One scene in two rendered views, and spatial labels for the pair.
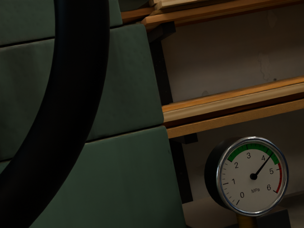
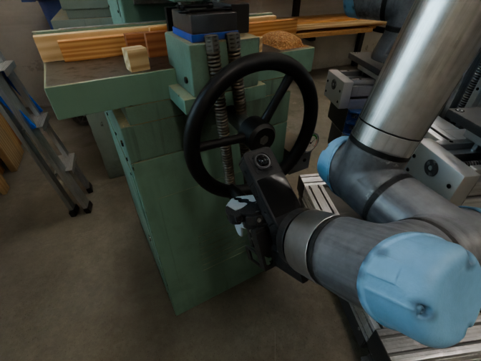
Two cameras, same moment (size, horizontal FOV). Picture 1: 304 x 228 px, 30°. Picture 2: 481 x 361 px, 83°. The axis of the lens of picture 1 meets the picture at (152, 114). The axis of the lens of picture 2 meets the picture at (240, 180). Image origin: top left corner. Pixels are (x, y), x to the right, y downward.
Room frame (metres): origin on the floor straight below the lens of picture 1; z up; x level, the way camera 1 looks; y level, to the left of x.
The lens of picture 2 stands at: (-0.19, 0.28, 1.06)
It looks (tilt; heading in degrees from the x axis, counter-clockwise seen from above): 38 degrees down; 347
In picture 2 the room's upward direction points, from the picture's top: straight up
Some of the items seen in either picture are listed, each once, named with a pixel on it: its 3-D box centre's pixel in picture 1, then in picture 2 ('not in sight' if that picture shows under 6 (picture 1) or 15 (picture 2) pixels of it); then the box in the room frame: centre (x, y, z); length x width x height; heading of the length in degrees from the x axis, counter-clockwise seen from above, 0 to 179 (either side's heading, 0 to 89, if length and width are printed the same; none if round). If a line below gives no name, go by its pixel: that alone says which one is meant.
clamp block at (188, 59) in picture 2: not in sight; (212, 59); (0.39, 0.21, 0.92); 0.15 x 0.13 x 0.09; 107
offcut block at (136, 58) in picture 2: not in sight; (136, 58); (0.41, 0.35, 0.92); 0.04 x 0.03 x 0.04; 114
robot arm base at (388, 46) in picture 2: not in sight; (401, 42); (0.64, -0.43, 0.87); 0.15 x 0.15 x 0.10
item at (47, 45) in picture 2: not in sight; (175, 34); (0.60, 0.27, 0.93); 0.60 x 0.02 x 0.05; 107
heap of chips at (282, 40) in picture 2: not in sight; (280, 37); (0.56, 0.00, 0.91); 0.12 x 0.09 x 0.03; 17
